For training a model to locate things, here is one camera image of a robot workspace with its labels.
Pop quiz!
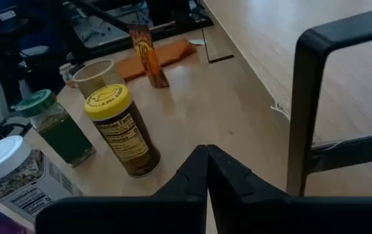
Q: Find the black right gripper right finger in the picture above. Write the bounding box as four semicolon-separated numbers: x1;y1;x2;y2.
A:
207;144;372;234

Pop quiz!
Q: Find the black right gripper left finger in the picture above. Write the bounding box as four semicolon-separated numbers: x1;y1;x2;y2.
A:
35;144;208;234

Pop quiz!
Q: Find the yellow lid brown spice jar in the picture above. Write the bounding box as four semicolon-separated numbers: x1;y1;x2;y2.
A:
84;83;161;178

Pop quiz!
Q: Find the green lid oregano jar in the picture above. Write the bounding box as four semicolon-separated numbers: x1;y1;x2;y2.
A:
11;89;96;168

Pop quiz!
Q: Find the orange taco mix packet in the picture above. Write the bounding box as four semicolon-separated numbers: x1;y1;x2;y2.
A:
127;24;170;89

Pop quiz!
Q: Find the brown cardboard canister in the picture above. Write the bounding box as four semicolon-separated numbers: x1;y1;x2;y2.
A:
72;58;125;98

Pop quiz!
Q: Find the white lid bagel seasoning jar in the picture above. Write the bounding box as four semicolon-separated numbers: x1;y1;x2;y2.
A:
0;135;83;225

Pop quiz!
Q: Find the orange cloth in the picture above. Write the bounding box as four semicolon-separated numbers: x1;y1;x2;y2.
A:
117;38;197;82

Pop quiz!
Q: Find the small clear white lid jar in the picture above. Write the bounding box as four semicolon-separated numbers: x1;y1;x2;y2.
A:
58;62;78;89

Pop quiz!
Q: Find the wooden shelf with black frame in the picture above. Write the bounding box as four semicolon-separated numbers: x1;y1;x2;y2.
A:
201;0;372;198

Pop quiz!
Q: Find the black metal table frame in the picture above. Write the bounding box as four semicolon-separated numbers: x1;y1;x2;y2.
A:
64;0;215;61

